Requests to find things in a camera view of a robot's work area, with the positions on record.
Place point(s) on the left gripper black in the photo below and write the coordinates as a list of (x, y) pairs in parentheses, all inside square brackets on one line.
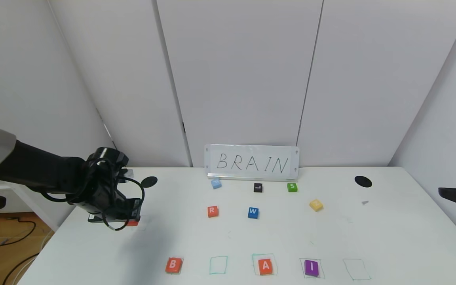
[(134, 208)]

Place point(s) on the orange letter A block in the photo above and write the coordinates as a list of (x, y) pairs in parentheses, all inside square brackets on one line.
[(265, 266), (133, 223)]

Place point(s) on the orange letter R block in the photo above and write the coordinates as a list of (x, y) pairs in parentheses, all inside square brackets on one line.
[(212, 211)]

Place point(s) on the yellow letter block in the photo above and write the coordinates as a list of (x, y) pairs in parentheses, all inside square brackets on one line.
[(316, 205)]

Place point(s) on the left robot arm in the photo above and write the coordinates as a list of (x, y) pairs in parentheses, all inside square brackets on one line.
[(34, 170)]

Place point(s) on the orange letter B block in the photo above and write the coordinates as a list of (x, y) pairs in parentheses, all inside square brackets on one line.
[(173, 265)]

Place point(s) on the light blue letter block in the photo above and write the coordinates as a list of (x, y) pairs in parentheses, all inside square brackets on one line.
[(216, 184)]

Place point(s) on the blue letter W block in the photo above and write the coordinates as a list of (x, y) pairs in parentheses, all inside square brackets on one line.
[(253, 213)]

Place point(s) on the black letter L block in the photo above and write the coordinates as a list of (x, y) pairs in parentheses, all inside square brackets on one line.
[(258, 187)]

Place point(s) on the white BRAIN sign board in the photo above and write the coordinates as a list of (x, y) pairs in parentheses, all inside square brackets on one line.
[(251, 163)]

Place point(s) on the green letter S block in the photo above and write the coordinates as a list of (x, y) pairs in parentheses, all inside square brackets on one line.
[(292, 187)]

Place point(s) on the purple letter I block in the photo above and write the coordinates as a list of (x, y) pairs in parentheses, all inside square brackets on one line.
[(311, 268)]

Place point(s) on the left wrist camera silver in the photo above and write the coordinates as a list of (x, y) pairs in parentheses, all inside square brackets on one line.
[(127, 173)]

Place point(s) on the white shelf frame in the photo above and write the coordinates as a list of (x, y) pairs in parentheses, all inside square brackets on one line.
[(26, 202)]

